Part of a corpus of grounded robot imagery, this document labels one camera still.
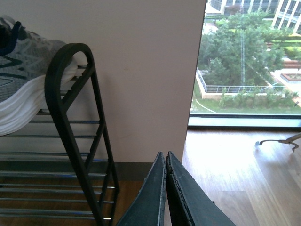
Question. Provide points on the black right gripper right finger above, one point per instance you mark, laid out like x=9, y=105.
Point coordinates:
x=188, y=203

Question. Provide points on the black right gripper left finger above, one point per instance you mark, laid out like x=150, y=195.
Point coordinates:
x=148, y=208

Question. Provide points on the grey knit sneaker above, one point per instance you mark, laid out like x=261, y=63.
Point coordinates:
x=24, y=60

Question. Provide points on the black metal shoe rack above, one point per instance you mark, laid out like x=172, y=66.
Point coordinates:
x=59, y=168

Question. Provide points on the long reacher grabber tool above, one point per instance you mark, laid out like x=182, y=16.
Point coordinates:
x=289, y=141

